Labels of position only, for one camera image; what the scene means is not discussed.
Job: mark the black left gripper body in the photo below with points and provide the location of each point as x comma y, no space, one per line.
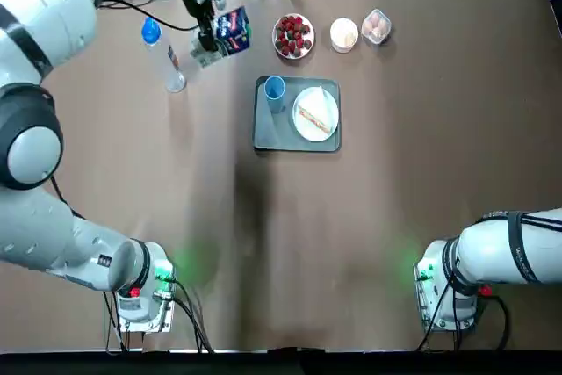
193,6

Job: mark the blue white milk carton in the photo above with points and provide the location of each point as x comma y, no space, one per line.
232,30

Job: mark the triangular sandwich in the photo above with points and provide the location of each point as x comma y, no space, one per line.
314,107

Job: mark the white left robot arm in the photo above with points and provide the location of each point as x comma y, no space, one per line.
44,19

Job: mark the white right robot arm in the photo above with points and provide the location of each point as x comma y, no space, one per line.
518,252

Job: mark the white plate with strawberries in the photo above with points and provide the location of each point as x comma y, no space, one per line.
293,35

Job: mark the blue cup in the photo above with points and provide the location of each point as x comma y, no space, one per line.
275,94

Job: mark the grey tray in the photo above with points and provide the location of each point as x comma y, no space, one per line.
268,133

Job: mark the white round plate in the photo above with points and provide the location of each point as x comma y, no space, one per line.
303,127

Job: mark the clear water bottle blue cap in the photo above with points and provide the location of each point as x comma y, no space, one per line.
162,54

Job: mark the small white bowl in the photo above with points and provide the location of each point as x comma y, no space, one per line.
344,34

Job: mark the clear plastic egg box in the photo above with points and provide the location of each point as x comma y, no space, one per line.
376,26

